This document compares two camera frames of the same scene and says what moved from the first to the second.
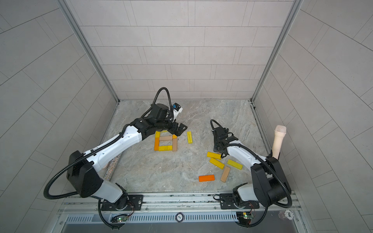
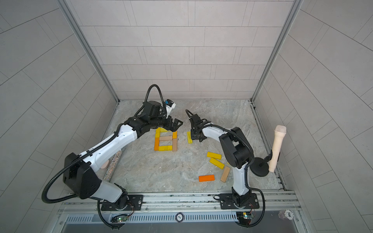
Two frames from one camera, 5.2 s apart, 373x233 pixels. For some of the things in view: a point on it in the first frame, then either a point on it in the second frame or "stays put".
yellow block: (216, 163) stays put
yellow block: (189, 137) stays put
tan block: (174, 144) stays put
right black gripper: (215, 147) to (193, 130)
